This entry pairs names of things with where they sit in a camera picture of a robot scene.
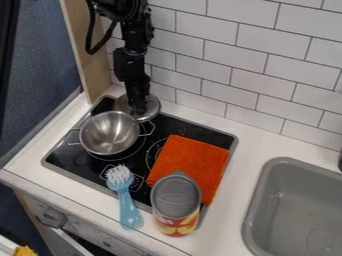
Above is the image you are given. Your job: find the orange cloth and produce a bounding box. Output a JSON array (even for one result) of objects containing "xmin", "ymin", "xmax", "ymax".
[{"xmin": 144, "ymin": 134, "xmax": 233, "ymax": 207}]

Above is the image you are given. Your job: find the toy stove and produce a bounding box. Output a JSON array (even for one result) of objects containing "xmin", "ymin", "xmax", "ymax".
[{"xmin": 40, "ymin": 94, "xmax": 241, "ymax": 231}]

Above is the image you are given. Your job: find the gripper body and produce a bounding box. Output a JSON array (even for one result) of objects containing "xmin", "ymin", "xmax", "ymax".
[{"xmin": 112, "ymin": 47, "xmax": 154, "ymax": 115}]

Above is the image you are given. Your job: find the toy sink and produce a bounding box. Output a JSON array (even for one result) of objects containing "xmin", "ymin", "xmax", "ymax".
[{"xmin": 240, "ymin": 156, "xmax": 342, "ymax": 256}]

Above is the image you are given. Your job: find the blue brush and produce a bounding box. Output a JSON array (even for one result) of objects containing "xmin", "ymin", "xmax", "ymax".
[{"xmin": 104, "ymin": 163, "xmax": 145, "ymax": 231}]

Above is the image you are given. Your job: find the silver pot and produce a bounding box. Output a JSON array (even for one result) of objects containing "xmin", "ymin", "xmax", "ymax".
[{"xmin": 62, "ymin": 110, "xmax": 158, "ymax": 158}]

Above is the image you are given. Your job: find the red and yellow can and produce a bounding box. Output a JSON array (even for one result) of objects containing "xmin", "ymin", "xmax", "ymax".
[{"xmin": 149, "ymin": 172, "xmax": 204, "ymax": 238}]

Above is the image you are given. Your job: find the silver lid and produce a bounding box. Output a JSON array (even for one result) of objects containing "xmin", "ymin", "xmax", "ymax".
[{"xmin": 112, "ymin": 93, "xmax": 162, "ymax": 123}]

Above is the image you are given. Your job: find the yellow toy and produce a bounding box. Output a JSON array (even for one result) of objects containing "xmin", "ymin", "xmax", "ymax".
[{"xmin": 12, "ymin": 245, "xmax": 41, "ymax": 256}]

